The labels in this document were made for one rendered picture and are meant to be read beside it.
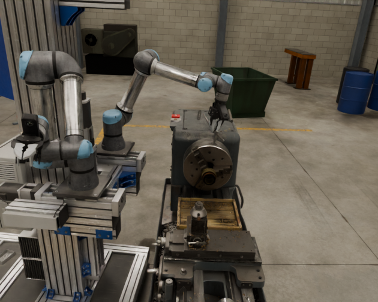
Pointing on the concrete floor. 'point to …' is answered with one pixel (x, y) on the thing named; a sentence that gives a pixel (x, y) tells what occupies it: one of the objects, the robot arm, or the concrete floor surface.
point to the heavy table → (300, 68)
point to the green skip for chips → (247, 91)
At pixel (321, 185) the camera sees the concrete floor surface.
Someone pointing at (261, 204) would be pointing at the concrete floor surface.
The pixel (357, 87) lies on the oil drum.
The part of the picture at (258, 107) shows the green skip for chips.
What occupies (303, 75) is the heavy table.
